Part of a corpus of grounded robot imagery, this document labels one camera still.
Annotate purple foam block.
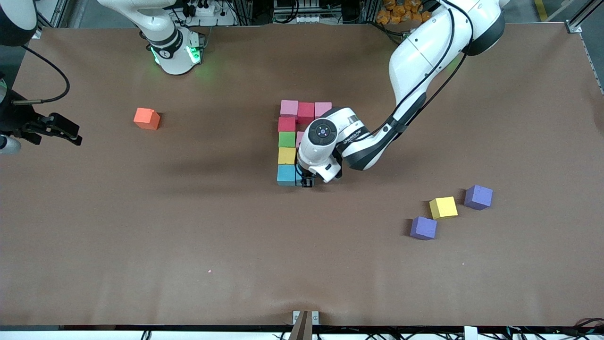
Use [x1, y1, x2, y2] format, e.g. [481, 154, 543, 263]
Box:
[464, 185, 494, 211]
[410, 216, 438, 241]

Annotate orange foam block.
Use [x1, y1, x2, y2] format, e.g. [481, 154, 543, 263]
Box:
[133, 108, 161, 130]

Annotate brown table mat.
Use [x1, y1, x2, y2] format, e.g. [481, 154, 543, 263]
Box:
[0, 24, 604, 327]

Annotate black equipment rack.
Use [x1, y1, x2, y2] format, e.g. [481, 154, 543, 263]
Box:
[271, 0, 378, 25]

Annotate bag of orange objects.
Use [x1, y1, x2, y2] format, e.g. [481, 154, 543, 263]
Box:
[376, 0, 428, 25]

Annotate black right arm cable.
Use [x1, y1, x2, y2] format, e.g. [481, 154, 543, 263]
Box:
[9, 44, 71, 104]

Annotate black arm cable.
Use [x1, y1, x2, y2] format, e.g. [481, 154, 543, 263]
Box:
[9, 44, 71, 104]
[373, 0, 475, 137]

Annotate aluminium frame profile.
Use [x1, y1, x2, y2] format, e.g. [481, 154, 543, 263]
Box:
[566, 0, 604, 34]
[38, 0, 71, 39]

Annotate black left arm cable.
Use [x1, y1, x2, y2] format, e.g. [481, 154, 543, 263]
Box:
[373, 0, 475, 137]

